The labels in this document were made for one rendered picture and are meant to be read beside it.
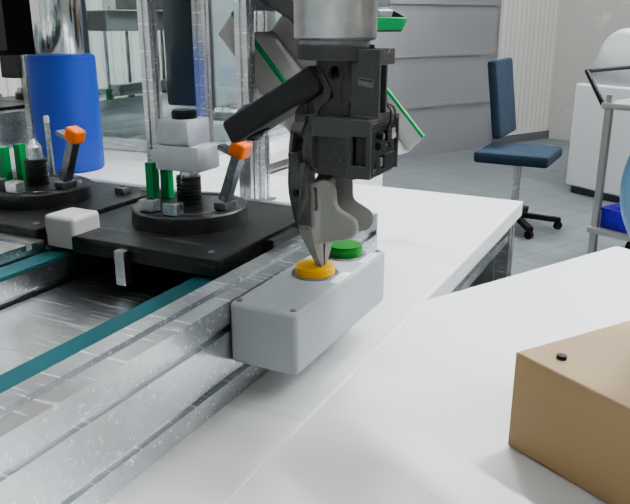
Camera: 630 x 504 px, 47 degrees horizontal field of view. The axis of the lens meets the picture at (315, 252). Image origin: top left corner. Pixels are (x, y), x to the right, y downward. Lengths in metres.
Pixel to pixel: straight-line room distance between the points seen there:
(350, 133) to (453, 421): 0.27
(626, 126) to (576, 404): 4.80
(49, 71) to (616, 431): 1.48
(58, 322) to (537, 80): 7.56
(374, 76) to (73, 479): 0.40
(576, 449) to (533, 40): 7.49
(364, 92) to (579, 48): 7.51
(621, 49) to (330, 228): 4.81
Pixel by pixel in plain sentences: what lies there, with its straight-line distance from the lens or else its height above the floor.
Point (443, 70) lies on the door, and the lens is 7.03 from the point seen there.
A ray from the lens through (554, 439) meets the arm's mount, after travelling 0.62.
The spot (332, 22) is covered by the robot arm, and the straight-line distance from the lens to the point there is 0.64.
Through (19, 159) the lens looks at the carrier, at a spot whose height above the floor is 1.02.
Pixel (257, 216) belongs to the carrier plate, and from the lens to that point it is 0.91.
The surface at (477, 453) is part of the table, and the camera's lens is 0.64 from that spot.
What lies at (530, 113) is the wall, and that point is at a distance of 8.11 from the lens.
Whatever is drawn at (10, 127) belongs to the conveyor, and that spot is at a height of 0.92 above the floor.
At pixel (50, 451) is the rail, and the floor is 0.93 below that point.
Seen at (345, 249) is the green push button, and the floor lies 0.97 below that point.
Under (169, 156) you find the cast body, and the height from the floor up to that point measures 1.05.
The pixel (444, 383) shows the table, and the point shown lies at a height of 0.86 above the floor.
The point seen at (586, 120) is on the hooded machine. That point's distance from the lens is 5.55.
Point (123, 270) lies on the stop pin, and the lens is 0.82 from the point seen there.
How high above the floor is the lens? 1.20
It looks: 18 degrees down
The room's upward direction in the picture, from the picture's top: straight up
